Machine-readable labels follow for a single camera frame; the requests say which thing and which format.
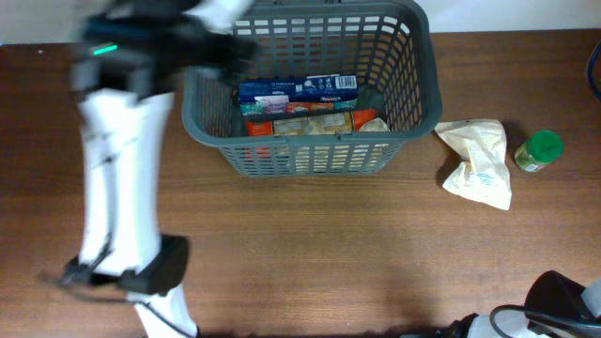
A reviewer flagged blue tea box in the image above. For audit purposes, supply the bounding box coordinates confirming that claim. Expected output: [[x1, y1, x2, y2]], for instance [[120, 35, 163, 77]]
[[238, 74, 359, 116]]

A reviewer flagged beige paper pouch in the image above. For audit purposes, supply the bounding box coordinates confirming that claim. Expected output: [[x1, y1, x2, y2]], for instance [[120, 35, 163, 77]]
[[271, 112, 391, 173], [435, 119, 512, 210]]

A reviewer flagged orange snack packet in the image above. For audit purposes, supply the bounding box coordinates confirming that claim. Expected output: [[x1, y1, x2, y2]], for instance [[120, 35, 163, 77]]
[[245, 109, 390, 136]]

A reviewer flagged grey plastic basket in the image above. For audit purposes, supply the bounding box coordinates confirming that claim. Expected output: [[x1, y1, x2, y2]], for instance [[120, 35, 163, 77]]
[[182, 0, 442, 177]]

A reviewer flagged green lidded jar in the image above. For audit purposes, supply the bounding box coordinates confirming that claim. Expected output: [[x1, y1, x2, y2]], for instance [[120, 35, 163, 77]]
[[514, 130, 564, 173]]

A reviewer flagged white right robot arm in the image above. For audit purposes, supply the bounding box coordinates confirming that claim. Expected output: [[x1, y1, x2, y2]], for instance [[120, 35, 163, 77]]
[[436, 270, 600, 338]]

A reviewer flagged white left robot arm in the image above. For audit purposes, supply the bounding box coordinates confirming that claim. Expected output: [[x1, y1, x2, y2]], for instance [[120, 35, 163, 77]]
[[57, 0, 257, 337]]

